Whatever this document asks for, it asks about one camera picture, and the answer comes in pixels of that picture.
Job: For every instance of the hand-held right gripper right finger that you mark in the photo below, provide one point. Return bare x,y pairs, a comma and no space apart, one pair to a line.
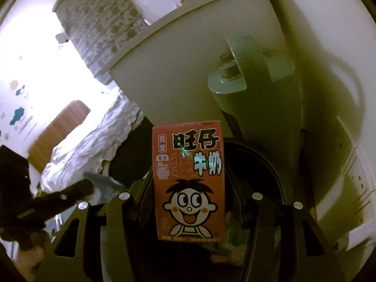
235,205

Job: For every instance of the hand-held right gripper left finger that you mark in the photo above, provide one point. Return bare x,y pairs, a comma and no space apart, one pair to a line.
141,202

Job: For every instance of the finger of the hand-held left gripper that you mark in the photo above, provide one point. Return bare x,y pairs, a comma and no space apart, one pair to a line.
67,196

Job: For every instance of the red milk carton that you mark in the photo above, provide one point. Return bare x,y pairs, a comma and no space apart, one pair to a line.
188,182

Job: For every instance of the grey trash bin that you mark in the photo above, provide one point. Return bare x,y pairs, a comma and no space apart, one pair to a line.
255,108

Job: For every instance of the dark cloth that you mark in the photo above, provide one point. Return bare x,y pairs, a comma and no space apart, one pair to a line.
129,164

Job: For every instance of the bed with white blanket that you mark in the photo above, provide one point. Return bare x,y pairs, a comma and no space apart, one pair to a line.
97,141

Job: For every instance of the wooden headboard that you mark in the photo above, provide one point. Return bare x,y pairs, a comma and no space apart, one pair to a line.
58,132

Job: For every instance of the white slotted appliance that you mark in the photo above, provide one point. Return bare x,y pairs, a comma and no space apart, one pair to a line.
349,182

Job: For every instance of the white cabinet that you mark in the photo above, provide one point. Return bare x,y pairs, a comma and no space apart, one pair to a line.
176,64

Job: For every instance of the grey patterned curtain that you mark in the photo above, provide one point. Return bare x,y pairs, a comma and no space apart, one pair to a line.
100,20

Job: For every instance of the blue cloud wall stickers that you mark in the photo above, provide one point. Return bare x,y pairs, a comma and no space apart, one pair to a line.
17,114

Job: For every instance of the small white wall device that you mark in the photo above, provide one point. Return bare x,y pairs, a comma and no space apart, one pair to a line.
62,38

